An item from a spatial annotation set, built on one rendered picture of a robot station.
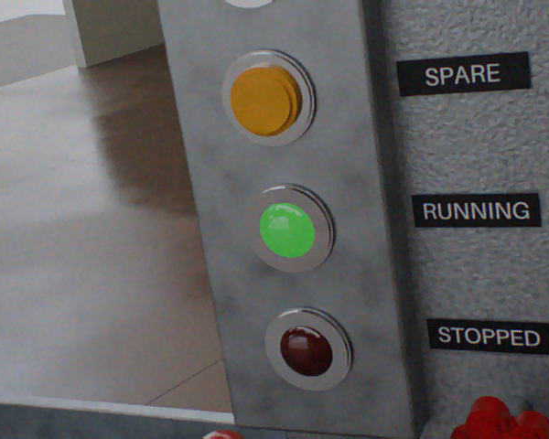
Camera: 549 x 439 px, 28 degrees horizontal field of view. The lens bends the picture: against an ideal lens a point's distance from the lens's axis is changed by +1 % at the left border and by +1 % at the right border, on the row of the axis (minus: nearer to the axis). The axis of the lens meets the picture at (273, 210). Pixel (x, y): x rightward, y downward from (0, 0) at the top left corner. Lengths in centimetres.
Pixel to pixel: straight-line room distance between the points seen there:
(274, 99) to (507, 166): 9
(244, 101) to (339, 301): 9
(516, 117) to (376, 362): 11
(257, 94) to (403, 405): 13
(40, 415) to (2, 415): 3
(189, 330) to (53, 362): 44
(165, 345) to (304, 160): 321
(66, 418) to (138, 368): 274
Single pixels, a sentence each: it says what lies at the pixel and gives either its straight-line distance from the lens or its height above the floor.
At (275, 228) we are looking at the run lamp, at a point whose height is 137.
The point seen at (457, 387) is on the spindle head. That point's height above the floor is 129.
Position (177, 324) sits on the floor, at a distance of 373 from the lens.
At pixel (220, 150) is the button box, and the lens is 42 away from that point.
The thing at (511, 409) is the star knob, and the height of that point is 129.
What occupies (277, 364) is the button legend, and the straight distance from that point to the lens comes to 44.
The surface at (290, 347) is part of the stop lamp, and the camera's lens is 43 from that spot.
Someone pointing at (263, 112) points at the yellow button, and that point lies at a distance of 40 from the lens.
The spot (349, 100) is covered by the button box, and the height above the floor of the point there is 142.
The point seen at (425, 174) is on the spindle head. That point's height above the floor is 138.
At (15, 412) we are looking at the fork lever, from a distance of 78.
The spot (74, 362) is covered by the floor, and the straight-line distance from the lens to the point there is 364.
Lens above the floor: 151
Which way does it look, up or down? 19 degrees down
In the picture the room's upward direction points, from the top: 9 degrees counter-clockwise
